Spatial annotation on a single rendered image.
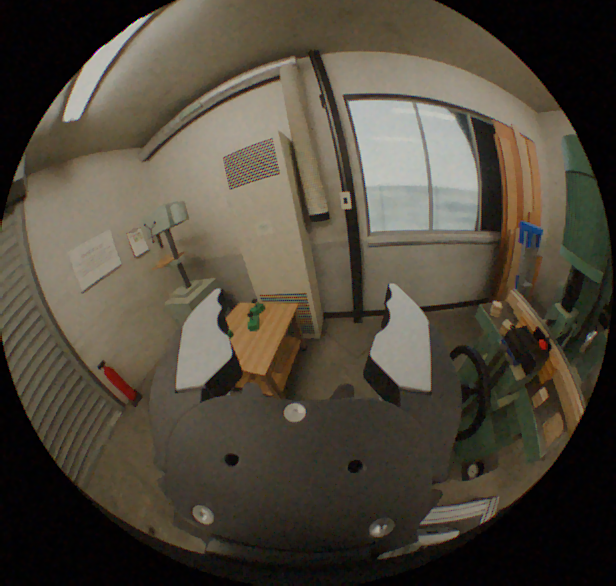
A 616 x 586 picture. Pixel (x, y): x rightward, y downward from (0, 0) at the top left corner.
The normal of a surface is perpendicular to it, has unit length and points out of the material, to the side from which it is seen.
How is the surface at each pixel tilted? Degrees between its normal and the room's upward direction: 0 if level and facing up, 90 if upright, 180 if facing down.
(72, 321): 90
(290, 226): 90
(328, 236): 90
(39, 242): 90
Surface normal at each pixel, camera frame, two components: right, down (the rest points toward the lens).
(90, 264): 0.96, -0.06
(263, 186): -0.20, 0.48
